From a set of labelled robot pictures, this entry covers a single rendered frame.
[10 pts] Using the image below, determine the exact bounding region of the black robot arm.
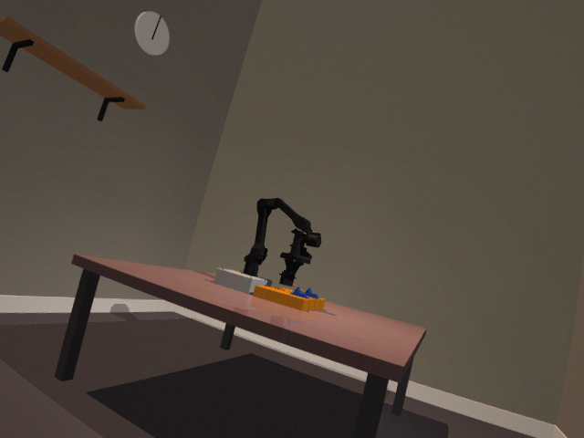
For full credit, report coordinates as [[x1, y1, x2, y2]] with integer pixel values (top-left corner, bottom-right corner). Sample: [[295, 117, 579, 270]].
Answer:
[[241, 198, 321, 277]]

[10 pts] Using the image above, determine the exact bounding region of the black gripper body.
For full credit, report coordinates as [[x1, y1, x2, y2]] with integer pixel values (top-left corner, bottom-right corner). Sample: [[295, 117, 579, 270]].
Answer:
[[280, 243, 311, 265]]

